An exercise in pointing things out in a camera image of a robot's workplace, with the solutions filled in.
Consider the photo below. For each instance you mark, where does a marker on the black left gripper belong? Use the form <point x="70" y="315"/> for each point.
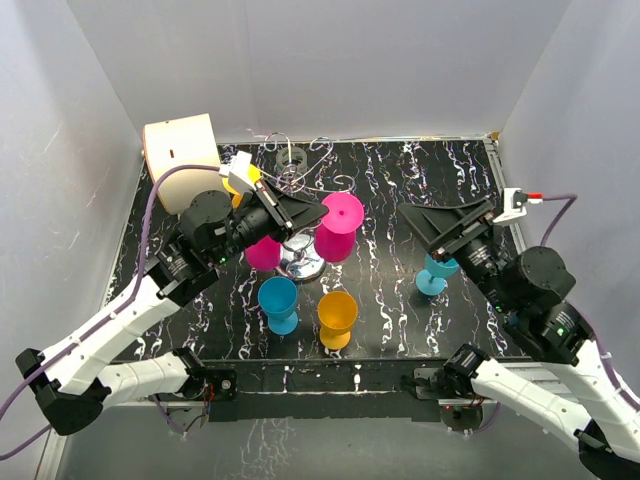
<point x="287" y="213"/>

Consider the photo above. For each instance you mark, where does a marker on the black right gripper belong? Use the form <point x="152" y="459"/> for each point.
<point x="443" y="229"/>

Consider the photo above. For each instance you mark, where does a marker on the pink wine glass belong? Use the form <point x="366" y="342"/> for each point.
<point x="264" y="255"/>
<point x="336" y="236"/>

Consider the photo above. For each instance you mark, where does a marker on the blue wine glass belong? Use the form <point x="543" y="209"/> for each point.
<point x="278" y="299"/>
<point x="431" y="281"/>

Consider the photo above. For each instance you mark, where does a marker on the orange wine glass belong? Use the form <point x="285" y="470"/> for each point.
<point x="337" y="313"/>
<point x="239" y="184"/>

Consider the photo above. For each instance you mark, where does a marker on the orange wine glass front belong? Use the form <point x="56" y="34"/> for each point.
<point x="337" y="313"/>

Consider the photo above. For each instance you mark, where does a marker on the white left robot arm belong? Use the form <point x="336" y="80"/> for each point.
<point x="75" y="380"/>

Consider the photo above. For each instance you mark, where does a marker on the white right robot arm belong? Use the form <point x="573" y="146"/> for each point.
<point x="601" y="422"/>

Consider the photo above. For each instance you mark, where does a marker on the clear tape roll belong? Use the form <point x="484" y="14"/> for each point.
<point x="295" y="156"/>

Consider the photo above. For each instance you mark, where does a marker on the white cylindrical box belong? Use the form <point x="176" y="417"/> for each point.
<point x="184" y="141"/>

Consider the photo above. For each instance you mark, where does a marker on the chrome wire wine glass rack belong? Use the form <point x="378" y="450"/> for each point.
<point x="300" y="262"/>

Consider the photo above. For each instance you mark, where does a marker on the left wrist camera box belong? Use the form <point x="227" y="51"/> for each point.
<point x="239" y="162"/>

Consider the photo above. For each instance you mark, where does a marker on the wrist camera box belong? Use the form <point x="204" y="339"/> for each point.
<point x="514" y="205"/>
<point x="239" y="162"/>

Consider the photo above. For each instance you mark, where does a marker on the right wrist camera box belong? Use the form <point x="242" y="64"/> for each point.
<point x="514" y="205"/>

